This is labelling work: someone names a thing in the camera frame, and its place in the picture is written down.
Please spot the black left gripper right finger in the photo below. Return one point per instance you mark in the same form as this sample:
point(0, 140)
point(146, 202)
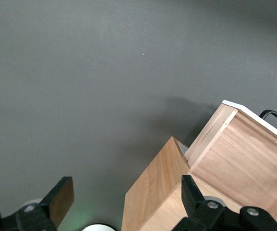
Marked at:
point(191, 192)

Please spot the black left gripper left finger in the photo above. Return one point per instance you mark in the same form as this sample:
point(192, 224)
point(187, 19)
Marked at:
point(48, 205)

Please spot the wooden drawer with white front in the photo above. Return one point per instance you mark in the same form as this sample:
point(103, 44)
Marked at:
point(244, 158)

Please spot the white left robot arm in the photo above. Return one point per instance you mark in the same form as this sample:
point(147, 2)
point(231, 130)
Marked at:
point(97, 227)

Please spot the wooden drawer cabinet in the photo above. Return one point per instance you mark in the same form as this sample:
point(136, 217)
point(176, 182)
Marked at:
point(153, 187)

